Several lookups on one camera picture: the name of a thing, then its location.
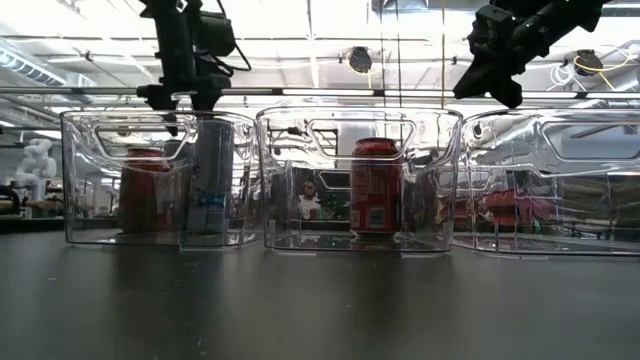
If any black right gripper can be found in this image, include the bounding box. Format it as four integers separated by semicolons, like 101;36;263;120
452;3;539;110

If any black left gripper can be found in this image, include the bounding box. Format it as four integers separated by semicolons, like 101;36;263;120
136;0;232;112

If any tall Celsius drink can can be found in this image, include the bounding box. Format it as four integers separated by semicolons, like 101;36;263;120
185;117;235;236

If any clear plastic bin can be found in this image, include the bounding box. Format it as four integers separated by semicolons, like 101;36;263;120
58;109;261;249
255;106;464;253
451;107;640;258

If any red Coca-Cola can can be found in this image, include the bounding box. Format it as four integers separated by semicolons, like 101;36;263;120
348;137;404;236
118;146;174;235

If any person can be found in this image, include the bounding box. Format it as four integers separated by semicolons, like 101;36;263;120
297;178;324;221

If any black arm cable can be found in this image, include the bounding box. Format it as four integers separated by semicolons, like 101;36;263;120
214;0;253;74

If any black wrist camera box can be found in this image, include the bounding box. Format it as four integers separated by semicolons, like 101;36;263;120
195;10;237;59

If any black ceiling cable reel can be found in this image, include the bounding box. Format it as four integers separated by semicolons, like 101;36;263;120
346;45;374;75
572;48;606;77

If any horizontal overhead frame bar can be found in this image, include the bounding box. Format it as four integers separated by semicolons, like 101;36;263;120
0;86;640;100

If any black table frame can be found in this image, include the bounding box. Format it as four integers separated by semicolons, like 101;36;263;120
0;215;64;235

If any black cable loop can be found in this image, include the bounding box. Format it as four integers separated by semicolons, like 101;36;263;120
0;184;22;219

